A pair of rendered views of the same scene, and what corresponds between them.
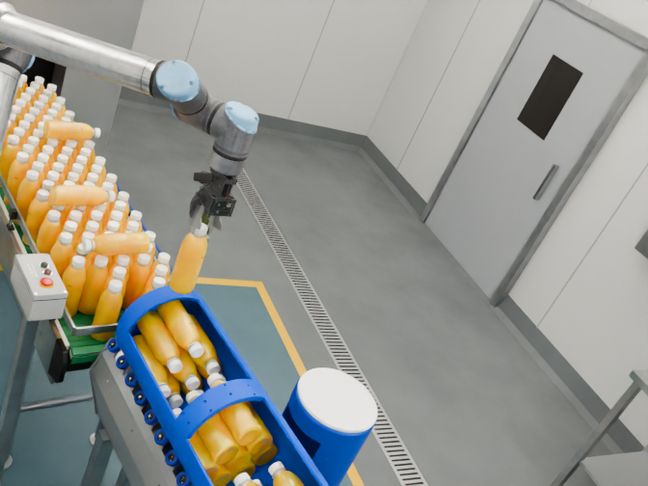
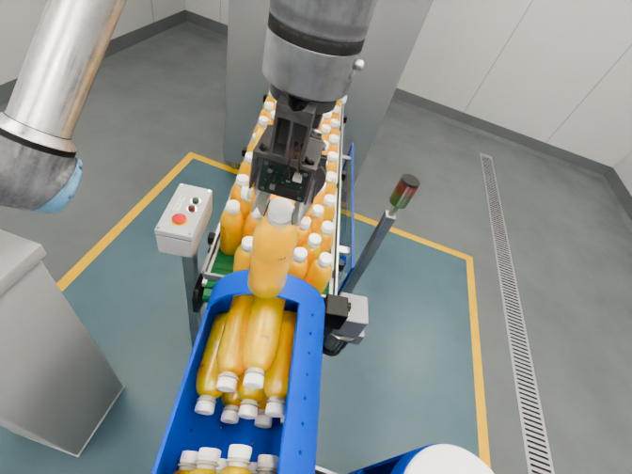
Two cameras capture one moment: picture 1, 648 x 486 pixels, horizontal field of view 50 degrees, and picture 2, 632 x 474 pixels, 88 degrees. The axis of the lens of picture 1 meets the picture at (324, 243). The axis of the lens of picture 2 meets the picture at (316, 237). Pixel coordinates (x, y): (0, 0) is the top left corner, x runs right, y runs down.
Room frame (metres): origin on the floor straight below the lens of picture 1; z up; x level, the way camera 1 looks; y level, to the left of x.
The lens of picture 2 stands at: (1.40, 0.06, 1.84)
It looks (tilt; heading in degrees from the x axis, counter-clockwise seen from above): 47 degrees down; 36
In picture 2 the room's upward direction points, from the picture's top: 20 degrees clockwise
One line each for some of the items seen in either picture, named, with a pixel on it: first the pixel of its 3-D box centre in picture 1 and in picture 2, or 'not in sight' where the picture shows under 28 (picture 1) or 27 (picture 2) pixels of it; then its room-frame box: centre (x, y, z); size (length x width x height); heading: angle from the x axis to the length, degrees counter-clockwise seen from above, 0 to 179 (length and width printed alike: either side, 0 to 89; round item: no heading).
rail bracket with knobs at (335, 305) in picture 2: not in sight; (331, 312); (1.91, 0.28, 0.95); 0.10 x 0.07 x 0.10; 137
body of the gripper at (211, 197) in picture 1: (218, 190); (293, 139); (1.63, 0.31, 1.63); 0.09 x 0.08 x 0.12; 41
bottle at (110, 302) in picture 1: (107, 310); (245, 264); (1.75, 0.54, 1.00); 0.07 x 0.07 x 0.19
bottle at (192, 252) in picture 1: (190, 259); (272, 253); (1.65, 0.32, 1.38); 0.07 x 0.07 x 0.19
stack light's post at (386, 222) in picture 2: not in sight; (344, 293); (2.26, 0.42, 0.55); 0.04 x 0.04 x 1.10; 47
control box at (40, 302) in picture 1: (39, 285); (186, 219); (1.66, 0.74, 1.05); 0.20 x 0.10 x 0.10; 47
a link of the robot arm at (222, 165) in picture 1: (228, 161); (312, 63); (1.64, 0.31, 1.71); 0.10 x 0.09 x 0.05; 131
